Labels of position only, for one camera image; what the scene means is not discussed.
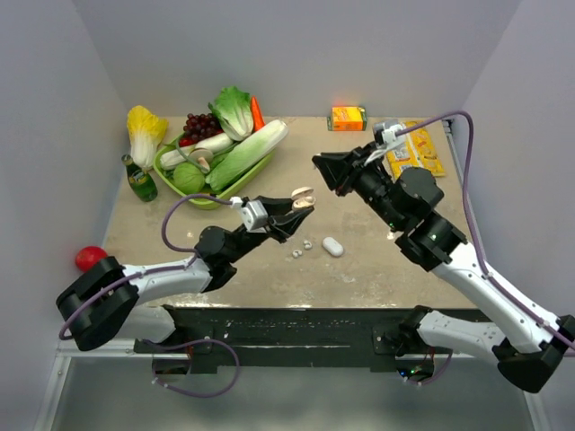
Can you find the white charging case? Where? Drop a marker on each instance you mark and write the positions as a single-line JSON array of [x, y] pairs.
[[333, 247]]

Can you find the green lettuce head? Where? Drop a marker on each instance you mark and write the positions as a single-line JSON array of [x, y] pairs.
[[232, 108]]

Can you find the green glass bottle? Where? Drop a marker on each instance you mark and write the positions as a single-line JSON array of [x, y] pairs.
[[140, 182]]

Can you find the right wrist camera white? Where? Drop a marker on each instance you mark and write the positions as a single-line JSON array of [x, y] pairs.
[[388, 136]]

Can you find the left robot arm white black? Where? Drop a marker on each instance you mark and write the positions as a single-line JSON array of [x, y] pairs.
[[97, 305]]

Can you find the yellow snack packet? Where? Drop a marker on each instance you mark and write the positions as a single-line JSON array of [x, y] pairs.
[[414, 150]]

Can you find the orange carrot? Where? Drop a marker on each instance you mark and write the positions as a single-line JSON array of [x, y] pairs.
[[257, 118]]

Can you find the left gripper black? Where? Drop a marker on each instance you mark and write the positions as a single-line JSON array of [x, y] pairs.
[[281, 224]]

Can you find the red chili pepper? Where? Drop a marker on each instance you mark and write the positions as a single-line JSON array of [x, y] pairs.
[[187, 141]]

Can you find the white radish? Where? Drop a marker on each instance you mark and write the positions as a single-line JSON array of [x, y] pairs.
[[217, 144]]

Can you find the round green cabbage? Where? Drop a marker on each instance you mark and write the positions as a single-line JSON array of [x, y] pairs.
[[188, 179]]

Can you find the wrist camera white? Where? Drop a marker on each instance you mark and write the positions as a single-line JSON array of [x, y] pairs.
[[388, 136], [252, 212]]

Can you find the orange juice box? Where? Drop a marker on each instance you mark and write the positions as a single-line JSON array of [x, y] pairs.
[[347, 118]]

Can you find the purple grapes bunch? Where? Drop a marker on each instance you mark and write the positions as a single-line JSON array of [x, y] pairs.
[[202, 126]]

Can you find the beige earbud charging case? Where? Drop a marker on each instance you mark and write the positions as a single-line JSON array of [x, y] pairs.
[[303, 198]]

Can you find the beige mushroom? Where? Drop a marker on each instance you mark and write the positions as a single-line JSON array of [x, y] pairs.
[[202, 159]]

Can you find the long green napa cabbage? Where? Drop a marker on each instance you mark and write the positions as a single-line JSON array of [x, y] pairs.
[[246, 154]]

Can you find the red tomato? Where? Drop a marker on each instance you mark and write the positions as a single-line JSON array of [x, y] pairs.
[[88, 256]]

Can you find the green plastic basket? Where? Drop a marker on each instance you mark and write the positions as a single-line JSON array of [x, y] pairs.
[[233, 189]]

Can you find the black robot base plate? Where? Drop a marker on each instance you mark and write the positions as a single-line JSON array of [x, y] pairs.
[[316, 338]]

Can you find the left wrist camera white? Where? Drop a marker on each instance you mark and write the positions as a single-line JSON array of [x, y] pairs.
[[252, 212]]

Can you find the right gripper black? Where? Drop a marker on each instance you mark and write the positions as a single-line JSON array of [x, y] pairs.
[[342, 169]]

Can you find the yellow napa cabbage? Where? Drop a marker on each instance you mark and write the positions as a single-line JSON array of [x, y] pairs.
[[146, 132]]

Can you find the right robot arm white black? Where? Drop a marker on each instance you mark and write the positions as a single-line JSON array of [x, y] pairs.
[[524, 341]]

